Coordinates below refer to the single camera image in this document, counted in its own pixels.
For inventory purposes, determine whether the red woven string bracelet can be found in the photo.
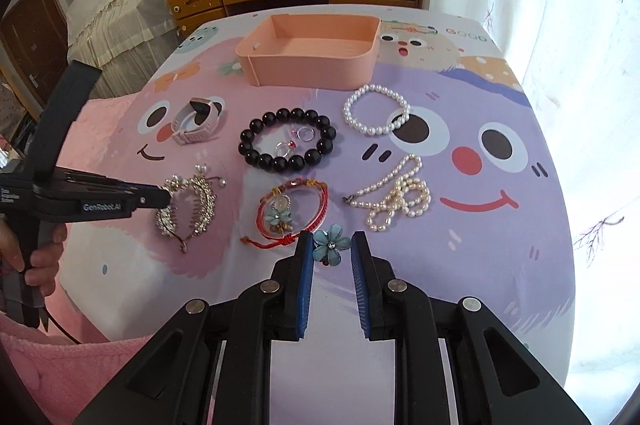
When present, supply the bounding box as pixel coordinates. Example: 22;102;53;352
240;176;330;251

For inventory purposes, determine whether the teal flower earring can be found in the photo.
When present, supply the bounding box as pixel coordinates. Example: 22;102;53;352
312;225;352;267

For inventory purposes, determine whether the pink smart watch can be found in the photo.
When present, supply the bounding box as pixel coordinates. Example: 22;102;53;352
171;96;226;145

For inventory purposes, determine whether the person's left hand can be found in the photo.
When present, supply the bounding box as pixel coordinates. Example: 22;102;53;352
1;221;67;297

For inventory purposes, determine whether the teal flower oval brooch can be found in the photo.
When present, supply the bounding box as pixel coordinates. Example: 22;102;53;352
264;195;293;235

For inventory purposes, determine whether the brown wooden door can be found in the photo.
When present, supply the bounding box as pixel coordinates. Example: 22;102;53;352
1;0;67;105

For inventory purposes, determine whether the cartoon printed tablecloth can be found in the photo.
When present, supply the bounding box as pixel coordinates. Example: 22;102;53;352
58;6;585;424

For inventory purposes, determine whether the bed with white lace cover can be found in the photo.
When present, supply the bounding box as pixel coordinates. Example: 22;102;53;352
66;0;179;99

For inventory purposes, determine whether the pink plastic tray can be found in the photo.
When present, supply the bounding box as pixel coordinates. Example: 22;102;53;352
235;13;381;91

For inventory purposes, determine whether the white floral curtain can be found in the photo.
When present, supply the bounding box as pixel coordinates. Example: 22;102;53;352
424;0;639;424

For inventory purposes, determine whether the white pearl necklace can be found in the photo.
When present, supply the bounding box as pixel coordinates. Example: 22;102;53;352
342;153;433;235

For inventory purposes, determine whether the black bead bracelet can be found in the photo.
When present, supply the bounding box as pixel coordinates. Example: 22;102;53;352
237;105;338;174

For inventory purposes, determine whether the silver ring red stone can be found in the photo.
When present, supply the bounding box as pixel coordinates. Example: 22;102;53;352
274;140;297;158

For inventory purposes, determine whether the silver ring pink stone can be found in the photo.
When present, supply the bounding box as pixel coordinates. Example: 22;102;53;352
290;126;316;142

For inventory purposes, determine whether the white pearl bracelet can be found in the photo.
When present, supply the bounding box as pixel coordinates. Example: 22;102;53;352
342;82;412;138

